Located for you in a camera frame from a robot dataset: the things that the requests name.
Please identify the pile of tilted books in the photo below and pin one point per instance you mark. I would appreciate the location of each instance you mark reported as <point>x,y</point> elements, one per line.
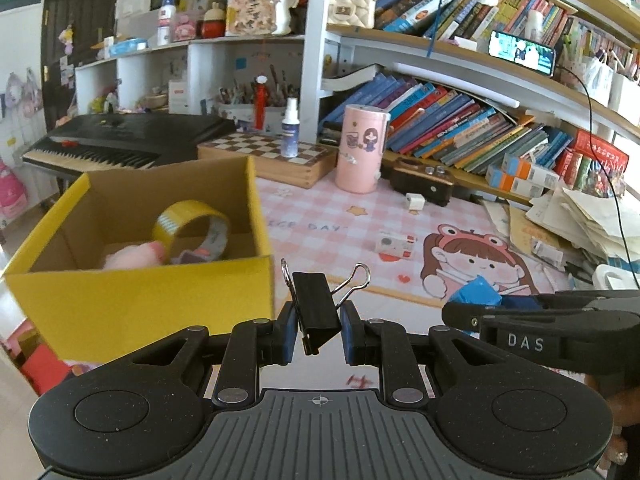
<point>425,5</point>

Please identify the red doll toy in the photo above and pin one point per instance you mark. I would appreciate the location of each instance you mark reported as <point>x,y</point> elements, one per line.
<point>212,22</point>

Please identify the thick open book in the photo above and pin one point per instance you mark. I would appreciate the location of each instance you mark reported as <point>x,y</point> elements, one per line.
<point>352,77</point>

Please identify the wooden chessboard box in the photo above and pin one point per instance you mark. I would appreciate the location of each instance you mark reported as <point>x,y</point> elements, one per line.
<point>260,152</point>

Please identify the smartphone with lit screen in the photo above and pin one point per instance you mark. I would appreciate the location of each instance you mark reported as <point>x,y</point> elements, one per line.
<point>522,54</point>

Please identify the blue wrapper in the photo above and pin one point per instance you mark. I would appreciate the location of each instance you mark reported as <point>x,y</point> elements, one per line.
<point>477,291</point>

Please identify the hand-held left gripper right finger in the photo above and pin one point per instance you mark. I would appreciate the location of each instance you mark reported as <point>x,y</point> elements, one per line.
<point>350,340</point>

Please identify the white lotion bottle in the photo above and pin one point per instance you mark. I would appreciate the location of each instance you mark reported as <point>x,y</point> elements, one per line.
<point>167,22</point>

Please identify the dark wooden radio box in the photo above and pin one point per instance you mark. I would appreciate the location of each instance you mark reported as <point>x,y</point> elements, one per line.
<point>422,182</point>

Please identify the yellow cardboard box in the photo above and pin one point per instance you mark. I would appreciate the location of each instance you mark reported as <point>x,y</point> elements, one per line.
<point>150,305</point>

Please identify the white spray bottle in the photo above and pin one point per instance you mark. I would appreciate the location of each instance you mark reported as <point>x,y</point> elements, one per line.
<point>289,135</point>

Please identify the pink cartoon canister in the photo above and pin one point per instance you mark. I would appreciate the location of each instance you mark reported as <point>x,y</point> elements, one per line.
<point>360,155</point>

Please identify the pink backpack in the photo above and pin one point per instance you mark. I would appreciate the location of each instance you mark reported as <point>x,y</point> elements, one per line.
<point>11,190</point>

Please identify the yellow tape roll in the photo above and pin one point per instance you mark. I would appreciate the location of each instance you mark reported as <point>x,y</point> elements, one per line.
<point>172,220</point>

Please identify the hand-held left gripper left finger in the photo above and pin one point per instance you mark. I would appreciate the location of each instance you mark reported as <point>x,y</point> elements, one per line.
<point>288,337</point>

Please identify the pink plush paw toy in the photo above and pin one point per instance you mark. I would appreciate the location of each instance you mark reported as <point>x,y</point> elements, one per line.
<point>132,255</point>

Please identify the black electronic keyboard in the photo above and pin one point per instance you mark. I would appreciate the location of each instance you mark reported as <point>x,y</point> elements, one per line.
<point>125,137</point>

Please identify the person's right hand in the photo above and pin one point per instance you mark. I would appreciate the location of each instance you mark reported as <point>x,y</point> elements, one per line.
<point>622,425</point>

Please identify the floral printed bag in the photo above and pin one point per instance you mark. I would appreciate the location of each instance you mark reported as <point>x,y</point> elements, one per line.
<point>255,5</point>

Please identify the blue orange carton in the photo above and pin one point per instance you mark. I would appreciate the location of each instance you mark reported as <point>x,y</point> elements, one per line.
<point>532,170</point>
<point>510,184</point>

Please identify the red bottle figure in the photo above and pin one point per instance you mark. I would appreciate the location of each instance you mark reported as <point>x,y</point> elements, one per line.
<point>259,105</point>

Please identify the red printed packet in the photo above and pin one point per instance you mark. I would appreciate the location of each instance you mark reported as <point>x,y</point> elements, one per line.
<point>595,160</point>

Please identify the pink cartoon desk mat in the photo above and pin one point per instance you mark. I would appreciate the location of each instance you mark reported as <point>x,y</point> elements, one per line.
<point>350,220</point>

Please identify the pen holder with pens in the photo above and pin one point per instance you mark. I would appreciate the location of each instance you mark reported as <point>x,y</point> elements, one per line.
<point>235,107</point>

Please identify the dark wooden door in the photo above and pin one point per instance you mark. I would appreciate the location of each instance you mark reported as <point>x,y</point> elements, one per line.
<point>80,5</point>

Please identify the white charger plug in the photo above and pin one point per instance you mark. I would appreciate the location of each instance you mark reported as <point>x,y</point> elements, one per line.
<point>415,202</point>

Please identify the pile of papers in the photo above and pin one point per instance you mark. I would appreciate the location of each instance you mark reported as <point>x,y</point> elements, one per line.
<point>585,225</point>

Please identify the black binder clip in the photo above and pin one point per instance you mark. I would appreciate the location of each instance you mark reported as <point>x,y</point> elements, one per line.
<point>315,305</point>

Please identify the white shelf unit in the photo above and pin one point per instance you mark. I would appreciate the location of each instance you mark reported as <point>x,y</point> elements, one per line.
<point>312,60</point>

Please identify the pink doll toy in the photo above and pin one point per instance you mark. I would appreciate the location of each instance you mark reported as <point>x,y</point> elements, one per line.
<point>185,27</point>

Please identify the white quilted handbag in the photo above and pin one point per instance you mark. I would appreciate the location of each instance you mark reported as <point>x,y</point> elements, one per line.
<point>351,7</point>

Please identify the row of colourful books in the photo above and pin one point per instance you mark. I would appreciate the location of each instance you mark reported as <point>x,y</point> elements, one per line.
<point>450,125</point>

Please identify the small hanging doll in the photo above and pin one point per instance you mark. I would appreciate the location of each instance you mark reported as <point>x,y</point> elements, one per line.
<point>67,41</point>

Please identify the white box red label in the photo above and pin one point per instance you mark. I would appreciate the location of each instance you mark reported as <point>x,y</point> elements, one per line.
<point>178,97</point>

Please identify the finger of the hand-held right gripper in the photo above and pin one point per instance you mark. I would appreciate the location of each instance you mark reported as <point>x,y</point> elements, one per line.
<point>590,300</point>
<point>500,317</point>

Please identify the blue tissue pack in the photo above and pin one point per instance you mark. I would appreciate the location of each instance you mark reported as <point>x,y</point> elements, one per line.
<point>127,47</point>

